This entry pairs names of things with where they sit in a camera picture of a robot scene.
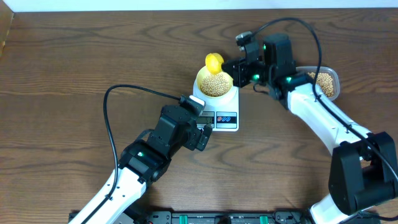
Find white digital kitchen scale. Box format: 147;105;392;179
193;79;239;132

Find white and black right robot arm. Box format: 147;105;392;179
221;32;397;223

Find soybeans in bowl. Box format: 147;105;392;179
200;72;231;97

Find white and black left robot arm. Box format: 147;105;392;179
70;103;212;223

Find clear plastic container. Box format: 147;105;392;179
296;66;340;101

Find yellow measuring scoop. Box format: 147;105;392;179
205;53;224;75

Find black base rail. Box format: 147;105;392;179
113;211;312;224

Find cardboard box wall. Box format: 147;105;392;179
0;0;14;55

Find pile of soybeans in container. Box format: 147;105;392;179
316;73;334;98

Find pale yellow plastic bowl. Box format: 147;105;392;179
196;66;233;96

